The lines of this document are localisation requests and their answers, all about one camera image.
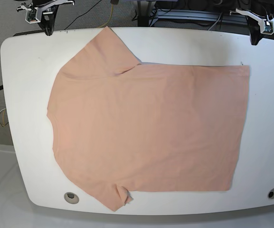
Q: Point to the aluminium frame rail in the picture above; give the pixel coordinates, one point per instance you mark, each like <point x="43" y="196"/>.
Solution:
<point x="176" y="14"/>

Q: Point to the peach pink T-shirt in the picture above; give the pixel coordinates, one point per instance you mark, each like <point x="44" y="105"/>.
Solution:
<point x="120" y="125"/>

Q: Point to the left round table grommet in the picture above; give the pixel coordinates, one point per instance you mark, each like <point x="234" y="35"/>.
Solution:
<point x="71" y="198"/>

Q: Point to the round table grommet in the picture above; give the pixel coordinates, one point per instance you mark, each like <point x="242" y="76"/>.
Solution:
<point x="271" y="194"/>
<point x="71" y="198"/>

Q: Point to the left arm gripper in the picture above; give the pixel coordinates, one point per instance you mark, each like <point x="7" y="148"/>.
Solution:
<point x="258" y="25"/>

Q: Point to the right round table grommet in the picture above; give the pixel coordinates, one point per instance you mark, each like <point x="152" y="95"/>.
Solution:
<point x="271" y="194"/>

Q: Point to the black bar behind table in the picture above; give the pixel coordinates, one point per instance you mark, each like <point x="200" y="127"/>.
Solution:
<point x="28" y="32"/>

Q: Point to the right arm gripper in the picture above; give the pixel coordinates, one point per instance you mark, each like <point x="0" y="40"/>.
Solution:
<point x="43" y="12"/>

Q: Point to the black table leg post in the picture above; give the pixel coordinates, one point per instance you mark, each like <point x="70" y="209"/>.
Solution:
<point x="143" y="9"/>

